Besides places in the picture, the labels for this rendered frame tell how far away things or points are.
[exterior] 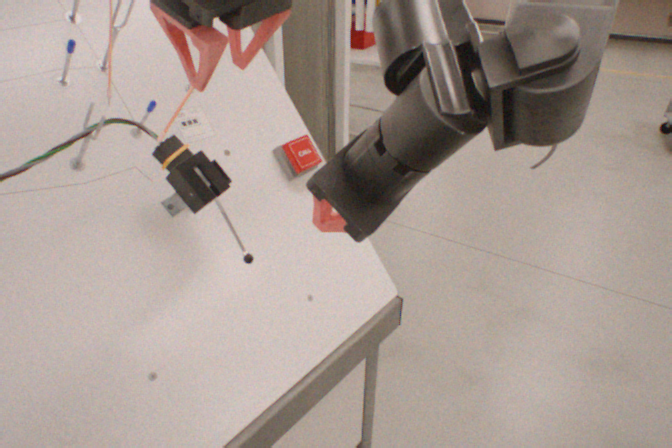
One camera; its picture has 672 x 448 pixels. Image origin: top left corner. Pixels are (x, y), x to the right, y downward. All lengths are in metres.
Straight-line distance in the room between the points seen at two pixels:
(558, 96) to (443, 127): 0.07
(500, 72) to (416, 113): 0.06
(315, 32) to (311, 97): 0.20
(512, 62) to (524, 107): 0.03
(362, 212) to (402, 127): 0.08
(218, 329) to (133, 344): 0.10
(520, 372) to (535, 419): 0.20
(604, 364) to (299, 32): 1.63
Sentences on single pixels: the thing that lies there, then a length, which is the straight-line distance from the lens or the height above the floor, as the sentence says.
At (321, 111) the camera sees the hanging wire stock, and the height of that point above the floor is 0.89.
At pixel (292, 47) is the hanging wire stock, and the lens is 1.55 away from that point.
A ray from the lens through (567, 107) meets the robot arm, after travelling 0.32.
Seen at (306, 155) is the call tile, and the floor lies 1.10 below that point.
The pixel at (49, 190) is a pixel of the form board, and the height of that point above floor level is 1.15.
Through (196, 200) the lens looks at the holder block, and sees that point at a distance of 0.57.
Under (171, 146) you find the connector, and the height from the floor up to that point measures 1.18.
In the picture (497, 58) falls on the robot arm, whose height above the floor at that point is 1.33.
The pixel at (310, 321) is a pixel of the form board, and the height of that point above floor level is 0.91.
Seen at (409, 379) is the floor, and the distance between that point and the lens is 1.81.
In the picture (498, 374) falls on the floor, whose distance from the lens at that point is 1.91.
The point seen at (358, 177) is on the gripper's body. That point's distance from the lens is 0.36.
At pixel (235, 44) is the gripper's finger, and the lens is 0.47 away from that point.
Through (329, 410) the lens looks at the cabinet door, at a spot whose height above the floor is 0.67.
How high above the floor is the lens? 1.40
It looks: 33 degrees down
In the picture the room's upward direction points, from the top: straight up
